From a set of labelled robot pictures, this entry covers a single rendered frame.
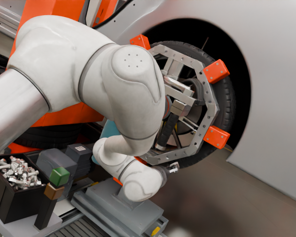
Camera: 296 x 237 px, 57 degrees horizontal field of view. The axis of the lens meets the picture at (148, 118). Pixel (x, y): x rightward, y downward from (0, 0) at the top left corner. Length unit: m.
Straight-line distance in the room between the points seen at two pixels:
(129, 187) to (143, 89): 0.55
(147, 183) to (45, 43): 0.59
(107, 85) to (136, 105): 0.06
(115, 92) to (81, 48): 0.11
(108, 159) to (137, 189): 0.15
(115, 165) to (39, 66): 0.56
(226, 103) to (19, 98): 0.98
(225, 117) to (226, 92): 0.11
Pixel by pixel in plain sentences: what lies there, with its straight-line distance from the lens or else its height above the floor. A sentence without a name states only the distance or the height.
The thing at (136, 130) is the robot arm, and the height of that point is 0.94.
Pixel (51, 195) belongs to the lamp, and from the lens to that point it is 0.87.
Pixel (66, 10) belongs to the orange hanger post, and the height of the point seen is 1.08.
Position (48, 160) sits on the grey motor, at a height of 0.39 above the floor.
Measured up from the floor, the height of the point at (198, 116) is 0.86.
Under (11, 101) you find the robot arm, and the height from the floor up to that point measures 0.92.
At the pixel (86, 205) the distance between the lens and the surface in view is 1.65.
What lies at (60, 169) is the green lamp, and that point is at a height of 0.66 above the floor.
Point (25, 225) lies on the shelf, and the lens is 0.97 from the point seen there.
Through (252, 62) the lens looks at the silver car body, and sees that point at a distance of 1.36.
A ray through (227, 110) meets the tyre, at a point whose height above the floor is 0.97.
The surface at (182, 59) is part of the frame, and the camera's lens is 1.29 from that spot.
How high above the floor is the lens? 1.08
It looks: 14 degrees down
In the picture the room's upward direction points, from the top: 24 degrees clockwise
